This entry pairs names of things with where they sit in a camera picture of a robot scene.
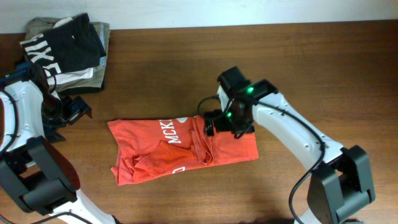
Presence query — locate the light blue folded garment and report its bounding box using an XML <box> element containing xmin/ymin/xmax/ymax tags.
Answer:
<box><xmin>99</xmin><ymin>25</ymin><xmax>106</xmax><ymax>68</ymax></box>

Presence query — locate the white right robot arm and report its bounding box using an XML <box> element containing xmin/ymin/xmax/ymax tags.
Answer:
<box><xmin>202</xmin><ymin>67</ymin><xmax>376</xmax><ymax>223</ymax></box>

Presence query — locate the orange FRAM t-shirt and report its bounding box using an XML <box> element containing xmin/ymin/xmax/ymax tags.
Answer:
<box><xmin>108</xmin><ymin>116</ymin><xmax>259</xmax><ymax>185</ymax></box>

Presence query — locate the olive grey folded garment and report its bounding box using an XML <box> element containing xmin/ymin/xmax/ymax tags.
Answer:
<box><xmin>25</xmin><ymin>17</ymin><xmax>110</xmax><ymax>95</ymax></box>

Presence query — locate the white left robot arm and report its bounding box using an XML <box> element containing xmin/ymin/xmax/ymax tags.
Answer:
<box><xmin>1</xmin><ymin>62</ymin><xmax>118</xmax><ymax>223</ymax></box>

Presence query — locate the black shirt white lettering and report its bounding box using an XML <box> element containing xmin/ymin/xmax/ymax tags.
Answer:
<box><xmin>20</xmin><ymin>13</ymin><xmax>106</xmax><ymax>75</ymax></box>

